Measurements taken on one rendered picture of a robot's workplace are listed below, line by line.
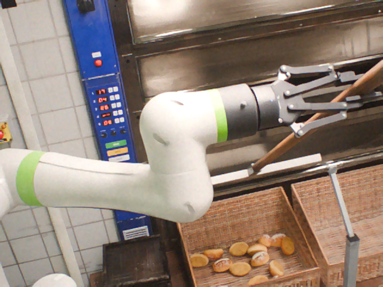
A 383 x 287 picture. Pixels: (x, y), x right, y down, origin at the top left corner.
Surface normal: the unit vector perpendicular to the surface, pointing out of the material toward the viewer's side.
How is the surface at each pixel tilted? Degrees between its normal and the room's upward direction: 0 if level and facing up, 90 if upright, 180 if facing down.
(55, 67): 90
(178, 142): 86
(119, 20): 90
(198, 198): 74
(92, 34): 90
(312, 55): 70
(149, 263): 0
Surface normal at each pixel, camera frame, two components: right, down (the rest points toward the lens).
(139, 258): -0.11, -0.85
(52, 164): -0.21, -0.67
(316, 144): 0.16, 0.16
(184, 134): 0.44, 0.29
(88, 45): 0.22, 0.48
